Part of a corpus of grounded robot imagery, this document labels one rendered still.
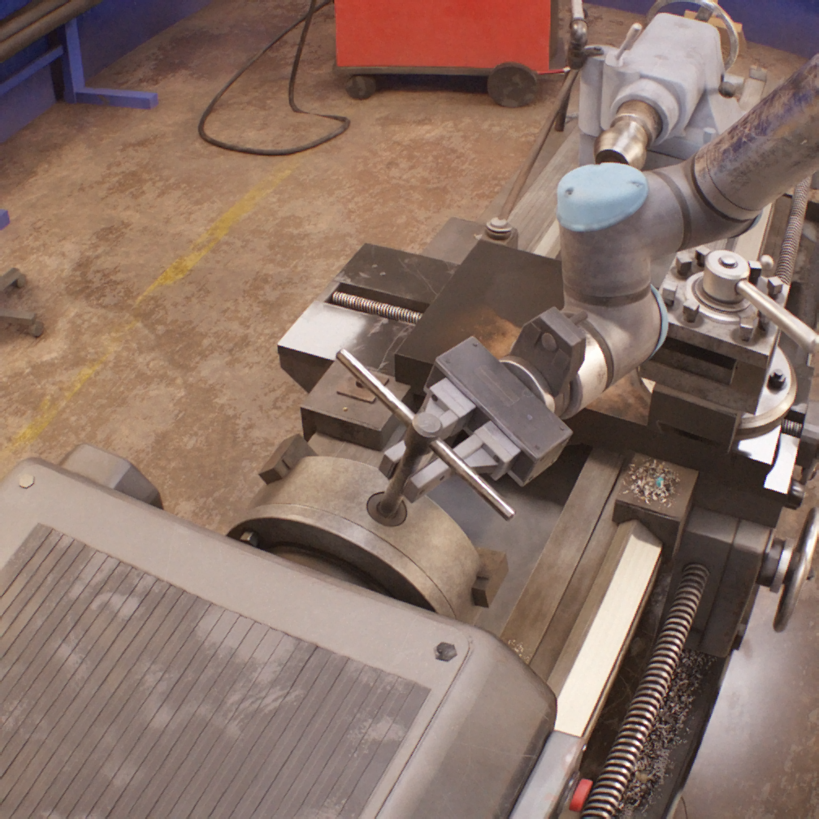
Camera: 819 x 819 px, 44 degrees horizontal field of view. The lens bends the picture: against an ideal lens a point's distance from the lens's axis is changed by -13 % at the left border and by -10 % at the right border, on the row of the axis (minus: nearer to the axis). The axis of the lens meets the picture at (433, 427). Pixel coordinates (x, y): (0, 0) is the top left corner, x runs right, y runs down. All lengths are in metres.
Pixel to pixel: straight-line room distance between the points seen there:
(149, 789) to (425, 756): 0.18
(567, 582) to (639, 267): 0.50
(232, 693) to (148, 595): 0.11
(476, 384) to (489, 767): 0.41
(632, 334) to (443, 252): 0.83
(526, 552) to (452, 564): 0.59
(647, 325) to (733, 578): 0.59
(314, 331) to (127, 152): 2.68
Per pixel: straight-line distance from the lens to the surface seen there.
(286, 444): 1.07
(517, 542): 1.61
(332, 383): 1.62
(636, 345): 1.10
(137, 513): 0.84
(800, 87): 0.94
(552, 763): 0.76
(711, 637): 1.72
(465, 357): 1.01
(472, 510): 1.65
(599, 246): 1.04
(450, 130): 4.16
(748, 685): 2.39
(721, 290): 1.35
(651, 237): 1.06
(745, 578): 1.60
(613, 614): 1.39
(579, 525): 1.48
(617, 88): 1.95
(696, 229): 1.10
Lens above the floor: 1.94
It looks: 43 degrees down
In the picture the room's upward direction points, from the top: straight up
